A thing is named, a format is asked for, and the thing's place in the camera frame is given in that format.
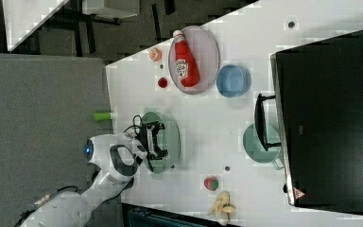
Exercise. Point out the blue bowl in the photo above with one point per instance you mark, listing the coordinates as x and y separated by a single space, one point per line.
233 80

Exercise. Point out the red green strawberry toy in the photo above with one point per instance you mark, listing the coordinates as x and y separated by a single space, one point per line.
211 183

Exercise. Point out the orange slice toy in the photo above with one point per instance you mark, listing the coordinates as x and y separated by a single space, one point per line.
155 54

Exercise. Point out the red ketchup bottle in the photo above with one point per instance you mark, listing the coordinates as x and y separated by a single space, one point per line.
186 66

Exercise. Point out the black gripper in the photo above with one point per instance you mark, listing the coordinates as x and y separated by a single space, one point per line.
146 139

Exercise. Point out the green marker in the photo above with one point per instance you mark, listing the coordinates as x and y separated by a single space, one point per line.
103 116

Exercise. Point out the small red strawberry toy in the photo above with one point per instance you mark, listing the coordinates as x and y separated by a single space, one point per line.
162 82

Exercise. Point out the green mug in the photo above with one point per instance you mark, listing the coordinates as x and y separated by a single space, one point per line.
258 153

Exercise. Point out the black toaster oven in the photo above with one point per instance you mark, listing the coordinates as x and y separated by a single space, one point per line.
318 91

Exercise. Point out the grey round plate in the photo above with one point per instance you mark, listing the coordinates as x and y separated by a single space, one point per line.
205 51

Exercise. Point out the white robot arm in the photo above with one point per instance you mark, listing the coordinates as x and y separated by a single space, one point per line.
118 157

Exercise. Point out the peeled banana toy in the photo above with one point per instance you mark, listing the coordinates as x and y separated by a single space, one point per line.
222 208

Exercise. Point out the green strainer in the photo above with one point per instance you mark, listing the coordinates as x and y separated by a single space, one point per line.
168 139

